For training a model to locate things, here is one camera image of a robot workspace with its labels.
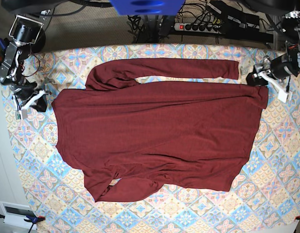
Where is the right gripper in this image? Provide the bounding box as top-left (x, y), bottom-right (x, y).
top-left (11, 82), bottom-right (52, 112)

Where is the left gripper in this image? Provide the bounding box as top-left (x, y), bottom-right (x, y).
top-left (246, 54), bottom-right (297, 92)

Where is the dark red t-shirt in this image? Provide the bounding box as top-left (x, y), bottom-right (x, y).
top-left (52, 58), bottom-right (268, 202)

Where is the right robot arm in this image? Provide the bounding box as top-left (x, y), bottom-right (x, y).
top-left (0, 15), bottom-right (50, 114)

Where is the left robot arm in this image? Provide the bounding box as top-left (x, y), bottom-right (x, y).
top-left (246, 10), bottom-right (300, 94)

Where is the black round stool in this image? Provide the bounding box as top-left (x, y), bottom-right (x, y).
top-left (31, 29), bottom-right (46, 53)

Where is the white power strip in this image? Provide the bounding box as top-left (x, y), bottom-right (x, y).
top-left (174, 23), bottom-right (220, 33)

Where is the blue clamp lower left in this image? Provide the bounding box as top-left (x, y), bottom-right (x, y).
top-left (0, 214), bottom-right (45, 233)

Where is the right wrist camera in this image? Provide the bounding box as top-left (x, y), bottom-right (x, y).
top-left (15, 109), bottom-right (28, 120)

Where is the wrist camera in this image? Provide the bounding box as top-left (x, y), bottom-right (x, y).
top-left (278, 90), bottom-right (293, 103)
top-left (15, 109), bottom-right (28, 120)

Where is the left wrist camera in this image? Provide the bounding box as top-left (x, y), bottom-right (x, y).
top-left (278, 90), bottom-right (293, 103)

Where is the white wall vent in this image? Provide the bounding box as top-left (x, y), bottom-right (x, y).
top-left (0, 201), bottom-right (34, 230)

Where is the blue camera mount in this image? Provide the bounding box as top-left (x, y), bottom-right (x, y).
top-left (109, 0), bottom-right (185, 16)

